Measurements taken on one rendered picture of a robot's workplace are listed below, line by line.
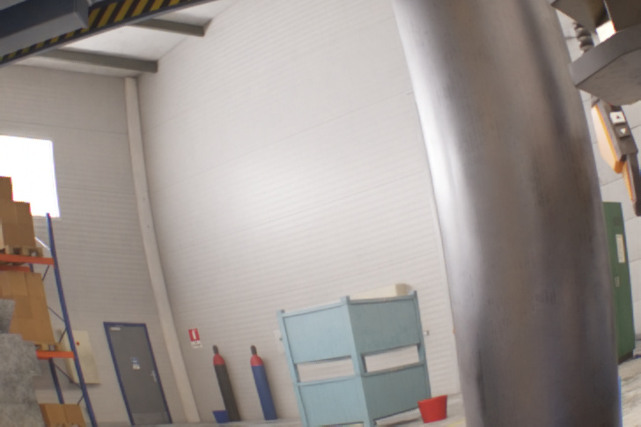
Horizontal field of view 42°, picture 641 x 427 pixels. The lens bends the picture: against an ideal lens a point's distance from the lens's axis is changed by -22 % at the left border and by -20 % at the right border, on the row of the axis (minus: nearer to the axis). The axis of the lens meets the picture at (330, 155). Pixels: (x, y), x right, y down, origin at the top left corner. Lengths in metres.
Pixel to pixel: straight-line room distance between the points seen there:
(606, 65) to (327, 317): 8.12
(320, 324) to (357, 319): 0.35
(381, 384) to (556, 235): 7.92
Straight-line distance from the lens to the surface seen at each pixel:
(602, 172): 12.43
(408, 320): 9.45
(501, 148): 1.02
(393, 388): 9.05
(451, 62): 1.06
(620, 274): 8.89
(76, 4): 1.77
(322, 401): 8.92
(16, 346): 8.66
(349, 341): 8.64
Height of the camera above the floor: 0.72
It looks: 13 degrees up
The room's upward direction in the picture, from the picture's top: 10 degrees counter-clockwise
